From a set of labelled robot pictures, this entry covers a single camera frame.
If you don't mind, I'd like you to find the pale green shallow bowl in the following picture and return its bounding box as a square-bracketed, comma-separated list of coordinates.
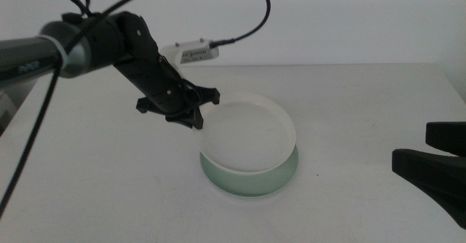
[199, 144, 300, 199]

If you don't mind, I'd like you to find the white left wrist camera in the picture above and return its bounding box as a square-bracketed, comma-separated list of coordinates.
[159, 39, 221, 65]

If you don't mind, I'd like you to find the black camera cable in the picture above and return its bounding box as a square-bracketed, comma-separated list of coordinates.
[0, 0, 272, 218]

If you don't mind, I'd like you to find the white shallow bowl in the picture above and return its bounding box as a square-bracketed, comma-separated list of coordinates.
[194, 92, 297, 175]

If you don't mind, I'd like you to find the grey shallow bowl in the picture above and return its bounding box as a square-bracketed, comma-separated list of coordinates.
[200, 162, 299, 200]

